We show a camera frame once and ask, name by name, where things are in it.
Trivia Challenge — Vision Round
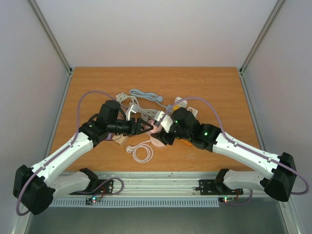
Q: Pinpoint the white plug adapter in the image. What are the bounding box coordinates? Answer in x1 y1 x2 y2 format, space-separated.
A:
174 97 188 110

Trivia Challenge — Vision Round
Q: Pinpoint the beige cube socket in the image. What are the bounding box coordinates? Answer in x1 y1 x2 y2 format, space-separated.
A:
114 136 128 147

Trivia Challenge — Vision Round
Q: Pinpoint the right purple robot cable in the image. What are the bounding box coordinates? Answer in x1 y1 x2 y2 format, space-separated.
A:
160 97 310 207

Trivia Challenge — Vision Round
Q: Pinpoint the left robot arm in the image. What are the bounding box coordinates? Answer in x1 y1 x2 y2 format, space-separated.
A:
13 100 154 216

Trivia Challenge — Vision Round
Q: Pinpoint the white power cable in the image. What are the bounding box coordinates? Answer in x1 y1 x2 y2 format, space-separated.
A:
136 103 158 121

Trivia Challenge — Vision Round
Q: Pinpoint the pink round socket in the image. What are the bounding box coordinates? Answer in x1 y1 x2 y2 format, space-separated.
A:
150 136 166 149

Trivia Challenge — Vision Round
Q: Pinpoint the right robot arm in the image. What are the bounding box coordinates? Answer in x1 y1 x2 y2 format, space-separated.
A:
153 108 296 202

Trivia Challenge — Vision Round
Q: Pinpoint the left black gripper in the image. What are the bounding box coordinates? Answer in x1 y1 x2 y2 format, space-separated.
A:
108 117 151 137

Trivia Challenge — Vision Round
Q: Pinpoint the orange power strip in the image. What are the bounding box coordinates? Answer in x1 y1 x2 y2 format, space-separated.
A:
178 138 193 146

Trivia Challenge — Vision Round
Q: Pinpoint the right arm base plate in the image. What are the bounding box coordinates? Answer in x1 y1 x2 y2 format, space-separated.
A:
195 179 243 195

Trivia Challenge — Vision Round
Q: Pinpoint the white purple strip cable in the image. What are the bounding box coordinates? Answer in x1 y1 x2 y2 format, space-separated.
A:
115 92 137 108

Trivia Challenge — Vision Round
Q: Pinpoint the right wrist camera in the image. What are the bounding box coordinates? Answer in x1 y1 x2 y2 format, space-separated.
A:
154 111 174 133

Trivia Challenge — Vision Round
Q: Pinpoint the pink cube socket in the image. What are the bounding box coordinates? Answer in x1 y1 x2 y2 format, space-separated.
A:
146 119 162 135

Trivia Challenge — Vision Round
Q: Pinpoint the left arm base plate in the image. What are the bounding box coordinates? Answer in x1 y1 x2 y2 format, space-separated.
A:
70 179 114 195

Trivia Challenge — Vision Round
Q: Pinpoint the white cube socket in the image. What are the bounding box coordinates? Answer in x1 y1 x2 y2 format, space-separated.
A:
187 107 198 117

